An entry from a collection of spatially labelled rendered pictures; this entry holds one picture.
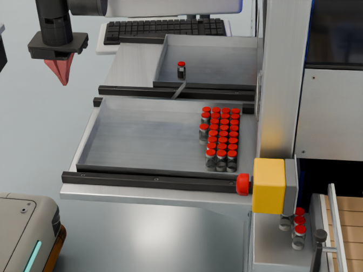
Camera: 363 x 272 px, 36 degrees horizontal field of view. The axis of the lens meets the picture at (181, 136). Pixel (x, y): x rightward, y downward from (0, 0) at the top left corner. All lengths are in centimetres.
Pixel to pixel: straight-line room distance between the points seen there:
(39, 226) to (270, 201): 117
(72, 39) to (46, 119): 191
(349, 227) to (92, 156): 57
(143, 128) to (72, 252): 103
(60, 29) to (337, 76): 50
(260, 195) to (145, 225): 138
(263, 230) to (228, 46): 72
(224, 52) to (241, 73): 13
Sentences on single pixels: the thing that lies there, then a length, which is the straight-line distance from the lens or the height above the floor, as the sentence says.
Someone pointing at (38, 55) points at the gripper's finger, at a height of 116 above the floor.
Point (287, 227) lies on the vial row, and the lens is 109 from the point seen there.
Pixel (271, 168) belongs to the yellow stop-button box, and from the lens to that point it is 99.
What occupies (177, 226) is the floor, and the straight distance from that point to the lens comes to 231.
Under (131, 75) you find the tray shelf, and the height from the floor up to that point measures 88.
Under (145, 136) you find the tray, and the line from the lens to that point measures 131.
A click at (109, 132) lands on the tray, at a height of 88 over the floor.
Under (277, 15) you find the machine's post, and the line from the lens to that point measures 89.
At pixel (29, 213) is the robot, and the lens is 205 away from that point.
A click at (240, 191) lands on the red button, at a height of 100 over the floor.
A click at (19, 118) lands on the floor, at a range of 303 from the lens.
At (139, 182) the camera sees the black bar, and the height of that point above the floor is 89.
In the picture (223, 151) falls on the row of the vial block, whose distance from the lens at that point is 119.
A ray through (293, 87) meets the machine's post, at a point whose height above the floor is 117.
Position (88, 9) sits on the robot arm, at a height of 125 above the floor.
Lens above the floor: 167
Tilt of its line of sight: 37 degrees down
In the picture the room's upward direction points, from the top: 2 degrees counter-clockwise
